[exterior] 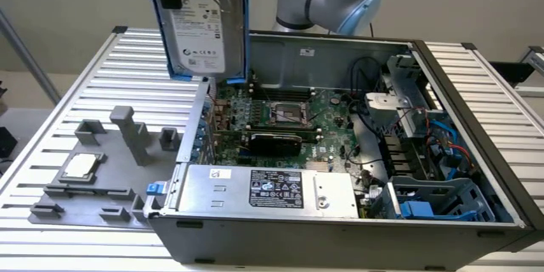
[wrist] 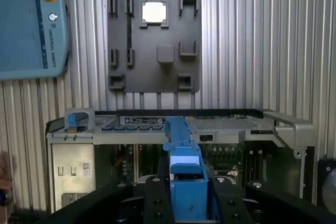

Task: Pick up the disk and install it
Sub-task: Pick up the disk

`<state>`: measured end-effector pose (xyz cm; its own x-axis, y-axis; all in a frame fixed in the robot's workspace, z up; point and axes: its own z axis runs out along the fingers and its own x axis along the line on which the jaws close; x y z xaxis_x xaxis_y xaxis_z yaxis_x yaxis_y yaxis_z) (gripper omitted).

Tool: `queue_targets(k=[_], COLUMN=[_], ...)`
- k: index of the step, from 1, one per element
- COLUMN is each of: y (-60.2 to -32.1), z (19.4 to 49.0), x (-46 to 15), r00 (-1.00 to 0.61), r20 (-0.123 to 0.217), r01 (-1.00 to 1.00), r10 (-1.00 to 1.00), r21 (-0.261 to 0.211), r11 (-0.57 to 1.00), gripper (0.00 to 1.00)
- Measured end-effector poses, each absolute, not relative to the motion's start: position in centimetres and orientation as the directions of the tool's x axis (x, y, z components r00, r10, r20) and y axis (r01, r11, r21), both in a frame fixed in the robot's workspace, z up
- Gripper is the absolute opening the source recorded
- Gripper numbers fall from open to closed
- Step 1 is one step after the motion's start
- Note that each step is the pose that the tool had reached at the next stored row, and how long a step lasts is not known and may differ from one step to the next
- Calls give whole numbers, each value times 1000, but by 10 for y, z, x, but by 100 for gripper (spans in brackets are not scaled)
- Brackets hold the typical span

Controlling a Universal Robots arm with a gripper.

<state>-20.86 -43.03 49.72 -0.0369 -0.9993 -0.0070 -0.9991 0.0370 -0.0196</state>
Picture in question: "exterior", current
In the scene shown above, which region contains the RAM slot bank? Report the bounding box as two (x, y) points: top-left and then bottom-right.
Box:
(248, 124), (320, 135)
(251, 85), (315, 101)

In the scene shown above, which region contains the silver CPU chip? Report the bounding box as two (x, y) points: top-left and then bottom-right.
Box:
(62, 153), (106, 179)

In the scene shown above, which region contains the black looped cable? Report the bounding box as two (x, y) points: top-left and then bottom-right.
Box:
(348, 56), (386, 95)

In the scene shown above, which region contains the blue wire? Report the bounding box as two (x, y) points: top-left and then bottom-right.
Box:
(428, 118), (463, 183)

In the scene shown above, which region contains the open grey PC case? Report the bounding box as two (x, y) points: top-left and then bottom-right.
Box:
(142, 29), (539, 272)

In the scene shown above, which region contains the black box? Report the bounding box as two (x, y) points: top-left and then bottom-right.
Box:
(0, 127), (19, 159)

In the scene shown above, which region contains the black graphics card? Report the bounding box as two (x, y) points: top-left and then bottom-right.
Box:
(246, 131), (304, 157)

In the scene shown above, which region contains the grey parts rack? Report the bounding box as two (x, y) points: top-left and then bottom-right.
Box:
(27, 105), (188, 228)

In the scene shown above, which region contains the silver power supply unit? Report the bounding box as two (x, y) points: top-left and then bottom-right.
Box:
(170, 164), (363, 219)

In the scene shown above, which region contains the CPU socket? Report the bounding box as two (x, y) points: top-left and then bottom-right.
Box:
(266, 100), (316, 125)

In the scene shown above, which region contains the hard disk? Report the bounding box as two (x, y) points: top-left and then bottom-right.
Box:
(142, 0), (252, 86)

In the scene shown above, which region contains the blue case latch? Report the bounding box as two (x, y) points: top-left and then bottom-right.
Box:
(146, 182), (167, 197)

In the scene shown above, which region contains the blue disk carrier handle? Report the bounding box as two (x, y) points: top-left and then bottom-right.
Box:
(399, 201), (435, 220)

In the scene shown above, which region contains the aluminium frame post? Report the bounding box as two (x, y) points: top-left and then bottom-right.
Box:
(0, 7), (62, 106)

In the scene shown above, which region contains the silver metal drive cage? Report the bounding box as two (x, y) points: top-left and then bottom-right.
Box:
(364, 55), (446, 139)

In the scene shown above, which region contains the red wire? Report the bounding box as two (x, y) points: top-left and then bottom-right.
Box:
(440, 143), (475, 168)

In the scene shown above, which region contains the green motherboard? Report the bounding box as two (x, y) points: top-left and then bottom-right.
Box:
(208, 85), (372, 174)

